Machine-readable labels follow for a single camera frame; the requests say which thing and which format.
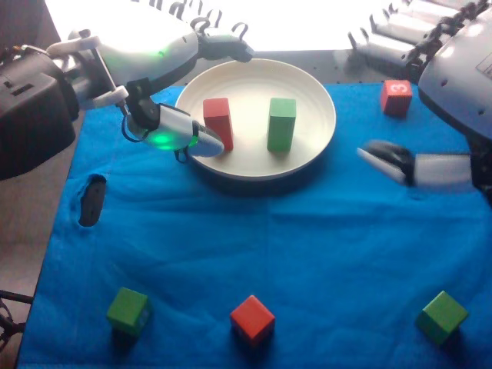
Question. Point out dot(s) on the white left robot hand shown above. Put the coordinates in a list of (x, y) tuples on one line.
[(169, 42)]

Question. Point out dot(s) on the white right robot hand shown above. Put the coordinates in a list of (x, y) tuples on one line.
[(457, 73)]

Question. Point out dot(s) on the red rectangular block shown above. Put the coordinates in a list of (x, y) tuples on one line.
[(217, 115)]

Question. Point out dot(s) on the green block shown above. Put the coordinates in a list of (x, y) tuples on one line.
[(281, 127)]

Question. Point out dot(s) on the white round plate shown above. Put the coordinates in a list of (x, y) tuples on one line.
[(250, 84)]

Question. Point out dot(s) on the red cube with white three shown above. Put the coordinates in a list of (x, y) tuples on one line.
[(396, 100)]

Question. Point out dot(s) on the small black flat object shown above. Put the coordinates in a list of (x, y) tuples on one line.
[(91, 201)]

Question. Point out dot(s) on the blue cloth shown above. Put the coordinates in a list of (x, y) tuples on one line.
[(269, 250)]

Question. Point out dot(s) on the green cube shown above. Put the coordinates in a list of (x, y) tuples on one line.
[(442, 317), (127, 311)]

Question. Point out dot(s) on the black metal stand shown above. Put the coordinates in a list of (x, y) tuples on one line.
[(7, 319)]

